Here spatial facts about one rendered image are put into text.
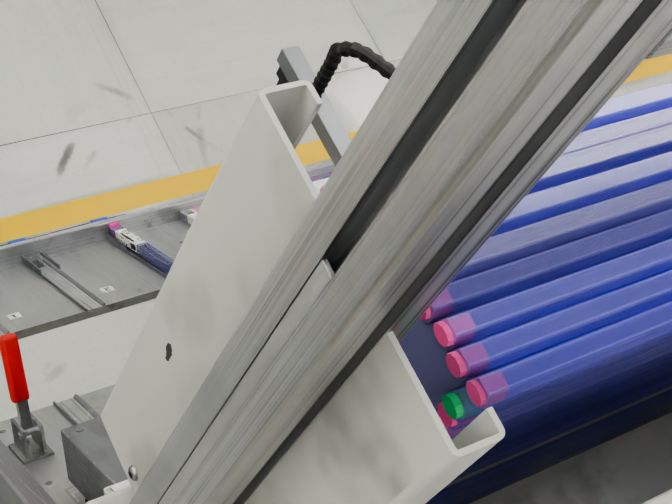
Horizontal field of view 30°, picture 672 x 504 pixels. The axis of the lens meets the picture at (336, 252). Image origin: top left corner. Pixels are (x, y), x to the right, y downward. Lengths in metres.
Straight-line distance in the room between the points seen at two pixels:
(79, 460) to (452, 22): 0.73
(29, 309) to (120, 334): 0.94
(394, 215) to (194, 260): 0.21
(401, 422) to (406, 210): 0.11
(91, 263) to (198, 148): 1.12
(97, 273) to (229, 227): 0.97
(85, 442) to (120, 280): 0.48
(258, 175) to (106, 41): 2.24
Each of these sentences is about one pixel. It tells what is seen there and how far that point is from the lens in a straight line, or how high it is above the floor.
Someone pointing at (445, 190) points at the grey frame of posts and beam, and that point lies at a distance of 0.35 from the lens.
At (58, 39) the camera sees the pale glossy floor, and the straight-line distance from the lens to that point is 2.71.
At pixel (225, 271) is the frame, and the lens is 0.54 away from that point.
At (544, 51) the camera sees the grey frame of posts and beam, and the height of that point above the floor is 1.87.
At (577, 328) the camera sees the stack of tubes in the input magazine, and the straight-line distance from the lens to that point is 0.55.
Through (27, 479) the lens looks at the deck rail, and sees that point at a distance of 1.07.
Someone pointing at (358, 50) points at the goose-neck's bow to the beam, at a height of 1.52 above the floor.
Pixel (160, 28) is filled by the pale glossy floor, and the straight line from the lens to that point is 2.79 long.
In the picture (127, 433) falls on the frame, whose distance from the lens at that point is 0.72.
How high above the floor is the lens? 2.07
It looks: 53 degrees down
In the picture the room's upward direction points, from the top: 34 degrees clockwise
